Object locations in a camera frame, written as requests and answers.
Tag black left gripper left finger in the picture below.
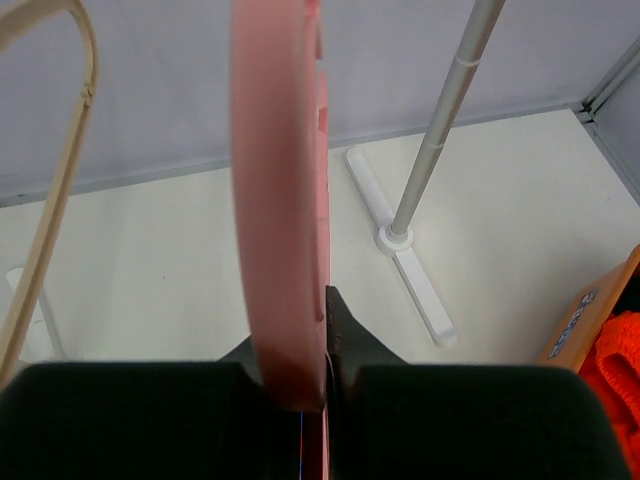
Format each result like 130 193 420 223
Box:
1 362 300 479

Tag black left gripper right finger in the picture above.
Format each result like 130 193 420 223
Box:
326 286 631 479

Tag orange shorts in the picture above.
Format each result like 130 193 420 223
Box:
579 311 639 479

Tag pink plastic hanger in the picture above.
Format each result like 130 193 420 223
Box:
227 0 332 414

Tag beige plastic hanger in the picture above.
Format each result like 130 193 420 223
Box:
1 0 99 387

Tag silver clothes rack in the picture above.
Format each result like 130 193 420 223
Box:
0 0 511 349

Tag orange plastic basket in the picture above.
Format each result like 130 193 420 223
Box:
536 245 639 372

